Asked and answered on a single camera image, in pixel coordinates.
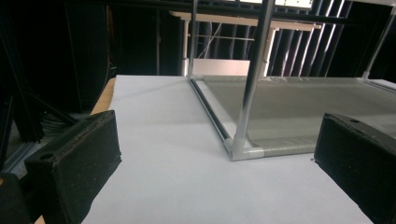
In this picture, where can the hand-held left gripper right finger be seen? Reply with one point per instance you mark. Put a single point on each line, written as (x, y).
(358, 165)

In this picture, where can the white background table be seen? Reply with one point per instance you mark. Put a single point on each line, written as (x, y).
(246, 21)

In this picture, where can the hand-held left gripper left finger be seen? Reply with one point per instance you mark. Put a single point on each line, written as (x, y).
(74, 161)

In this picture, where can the metal frame rack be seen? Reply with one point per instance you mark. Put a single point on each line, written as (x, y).
(249, 102)

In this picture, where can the black stand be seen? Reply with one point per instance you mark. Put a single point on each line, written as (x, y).
(21, 102)

